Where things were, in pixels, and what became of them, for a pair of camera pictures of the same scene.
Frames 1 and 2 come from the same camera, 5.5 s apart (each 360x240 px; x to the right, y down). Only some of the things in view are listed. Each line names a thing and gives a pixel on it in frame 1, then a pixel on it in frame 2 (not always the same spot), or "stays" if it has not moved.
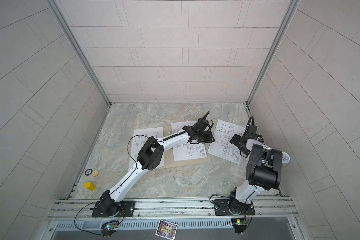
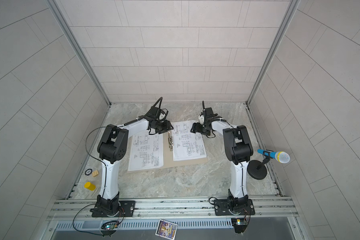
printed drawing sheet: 187,151 stays
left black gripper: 209,139 → 166,126
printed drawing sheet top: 139,137 stays
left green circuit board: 110,225 stays
